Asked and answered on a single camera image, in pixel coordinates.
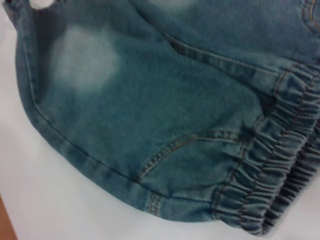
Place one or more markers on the blue denim shorts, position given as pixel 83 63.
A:
pixel 175 100

